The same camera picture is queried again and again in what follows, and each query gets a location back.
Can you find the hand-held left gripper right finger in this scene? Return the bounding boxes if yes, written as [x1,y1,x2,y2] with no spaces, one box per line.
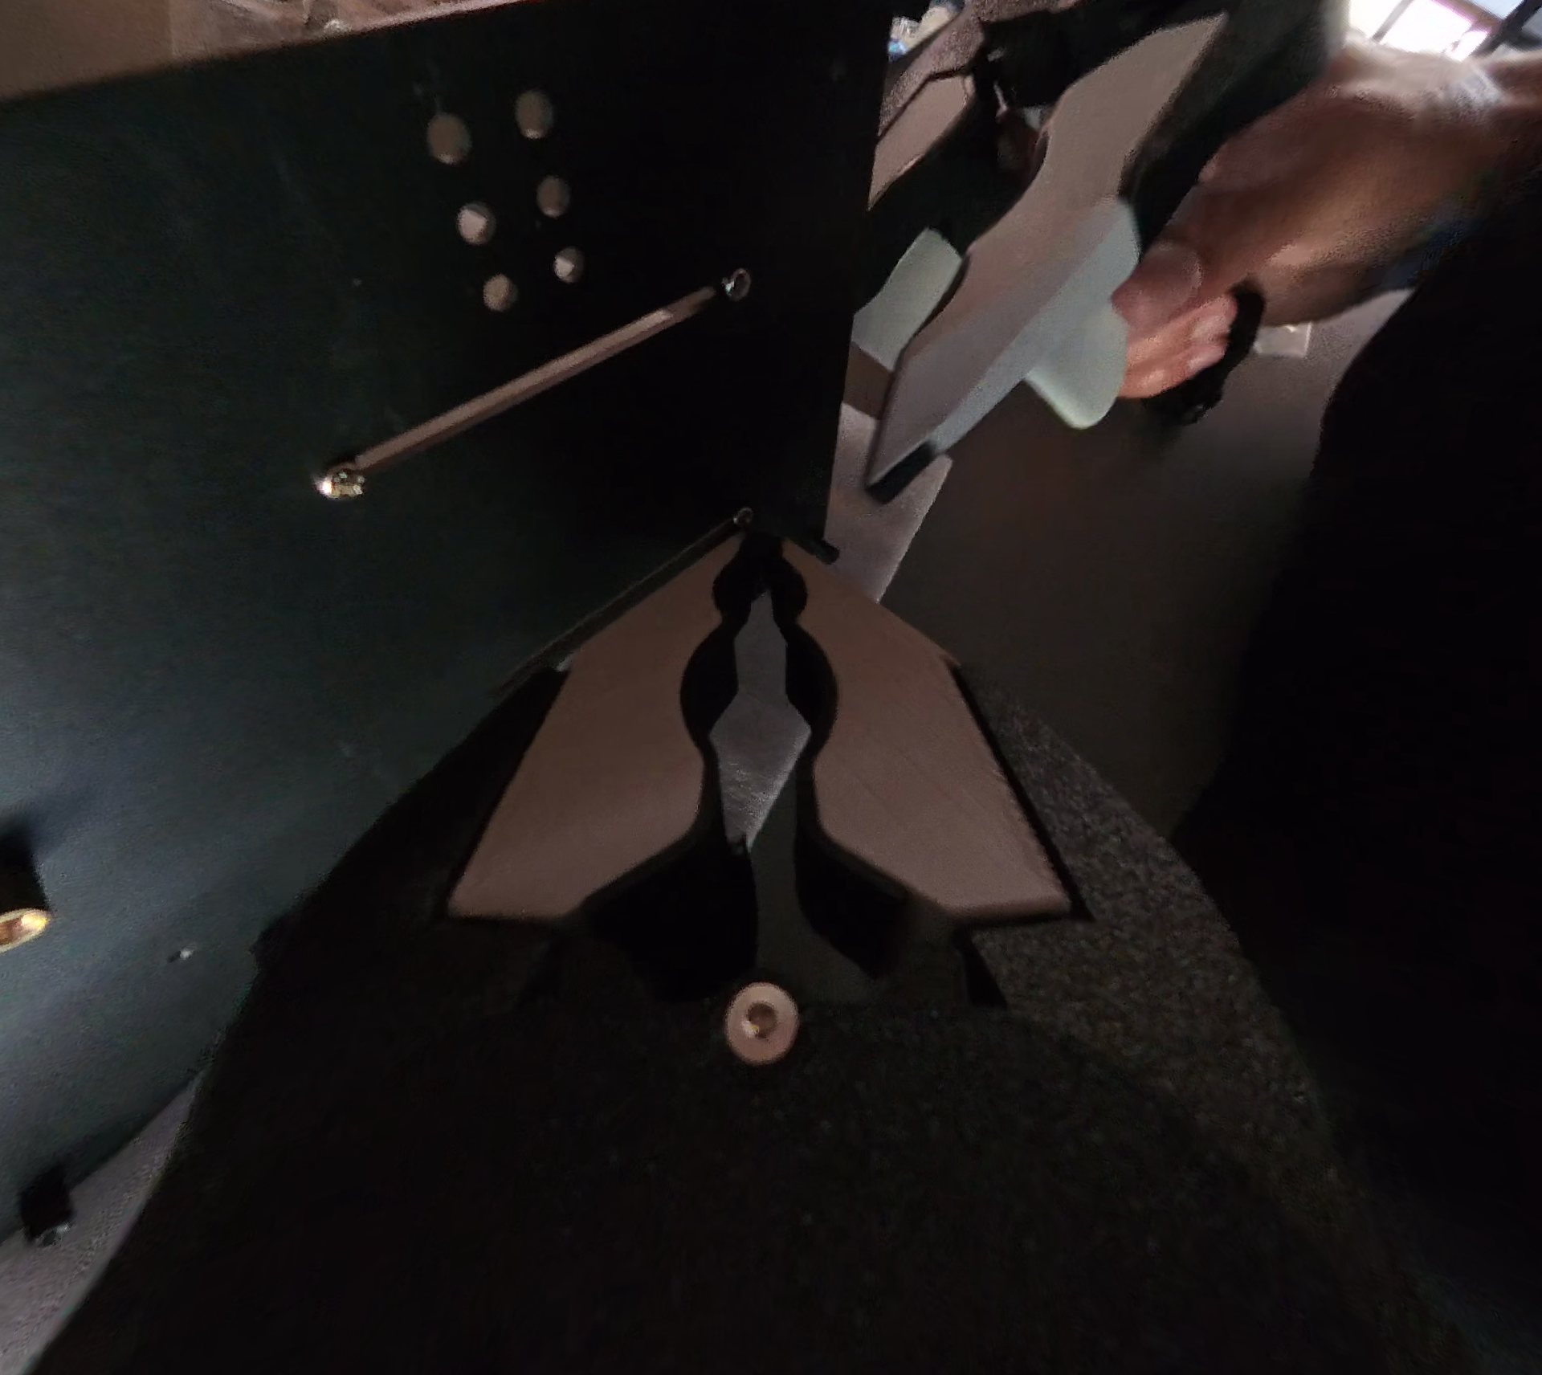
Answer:
[776,538,1072,922]

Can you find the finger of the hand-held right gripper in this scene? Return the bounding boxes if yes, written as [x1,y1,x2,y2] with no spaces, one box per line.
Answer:
[864,13,1227,505]
[856,38,1017,378]

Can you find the blue toy robot arm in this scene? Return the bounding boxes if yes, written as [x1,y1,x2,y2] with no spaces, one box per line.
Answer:
[0,0,936,1250]

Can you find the white foam sheet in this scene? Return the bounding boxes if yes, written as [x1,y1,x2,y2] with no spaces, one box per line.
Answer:
[0,399,956,1375]

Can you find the person's right hand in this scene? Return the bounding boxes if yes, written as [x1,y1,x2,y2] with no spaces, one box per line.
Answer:
[1112,38,1520,399]

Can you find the dark grey desk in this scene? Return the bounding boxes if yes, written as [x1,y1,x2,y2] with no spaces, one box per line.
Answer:
[0,0,1408,837]

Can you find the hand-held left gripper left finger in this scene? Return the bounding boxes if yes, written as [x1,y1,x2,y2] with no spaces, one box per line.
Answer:
[448,538,756,926]

